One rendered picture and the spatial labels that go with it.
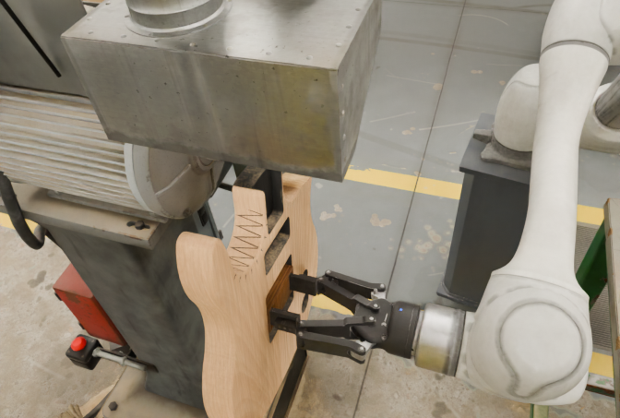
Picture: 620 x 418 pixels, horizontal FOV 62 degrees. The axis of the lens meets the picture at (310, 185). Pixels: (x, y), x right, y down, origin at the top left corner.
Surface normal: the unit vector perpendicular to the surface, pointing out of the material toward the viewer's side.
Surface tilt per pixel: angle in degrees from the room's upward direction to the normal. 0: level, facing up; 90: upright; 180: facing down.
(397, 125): 0
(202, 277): 75
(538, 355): 31
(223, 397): 66
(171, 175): 89
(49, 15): 90
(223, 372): 52
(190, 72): 90
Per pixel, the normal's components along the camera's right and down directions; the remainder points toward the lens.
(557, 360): -0.29, -0.28
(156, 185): 0.68, 0.44
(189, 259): -0.33, 0.35
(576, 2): -0.50, -0.43
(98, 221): -0.08, -0.69
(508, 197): -0.44, 0.67
